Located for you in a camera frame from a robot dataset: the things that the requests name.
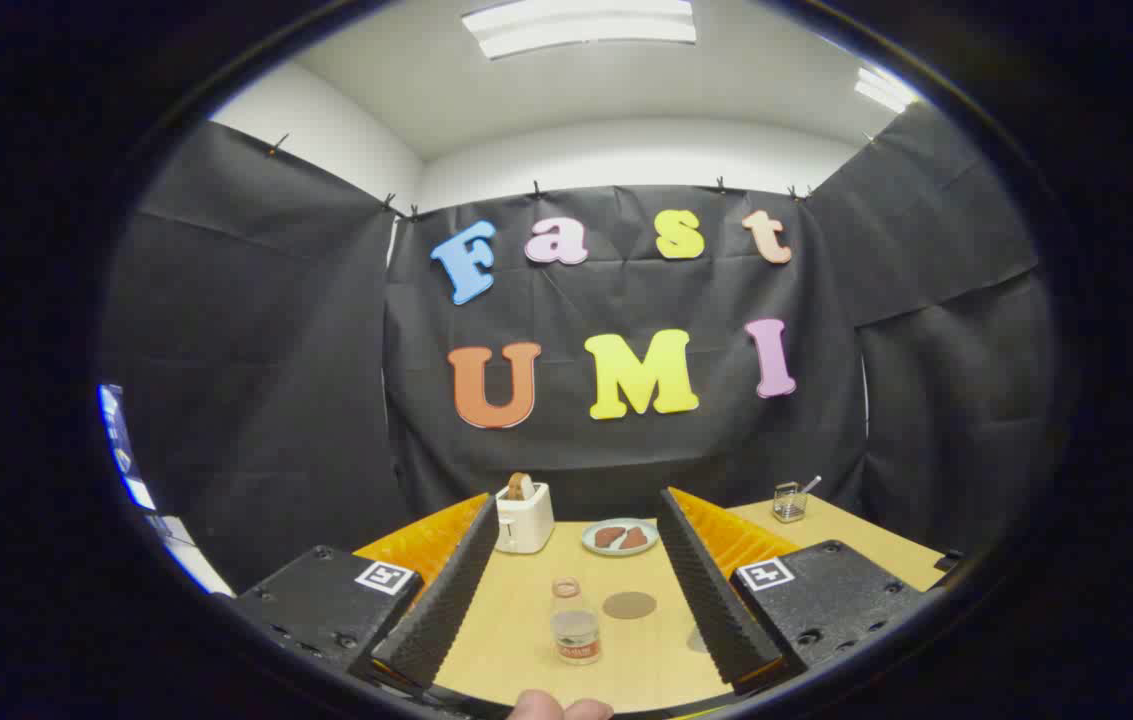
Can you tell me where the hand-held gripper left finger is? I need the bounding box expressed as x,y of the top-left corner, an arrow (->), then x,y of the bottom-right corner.
226,492 -> 502,696

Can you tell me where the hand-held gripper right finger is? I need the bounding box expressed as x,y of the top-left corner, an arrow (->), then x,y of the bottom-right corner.
659,487 -> 927,698

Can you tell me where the clear plastic juice bottle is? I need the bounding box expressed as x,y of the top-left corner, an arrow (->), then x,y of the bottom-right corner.
551,577 -> 603,666

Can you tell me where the wooden table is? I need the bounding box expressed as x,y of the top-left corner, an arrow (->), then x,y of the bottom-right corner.
434,497 -> 949,713

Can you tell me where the round pale green plate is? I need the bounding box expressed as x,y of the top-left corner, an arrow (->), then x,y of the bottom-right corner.
582,518 -> 660,557

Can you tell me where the white toaster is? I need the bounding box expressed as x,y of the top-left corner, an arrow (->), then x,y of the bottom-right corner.
495,483 -> 556,555

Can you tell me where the bright window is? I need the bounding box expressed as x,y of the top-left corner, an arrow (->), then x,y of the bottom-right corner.
98,384 -> 232,598

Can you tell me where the black backdrop cloth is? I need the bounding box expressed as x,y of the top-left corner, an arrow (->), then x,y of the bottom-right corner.
101,100 -> 1057,596

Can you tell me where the small ceiling light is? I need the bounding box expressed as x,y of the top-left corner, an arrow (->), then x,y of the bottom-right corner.
853,66 -> 917,114

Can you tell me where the long ceiling light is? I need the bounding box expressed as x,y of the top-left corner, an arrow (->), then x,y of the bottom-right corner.
461,0 -> 698,61

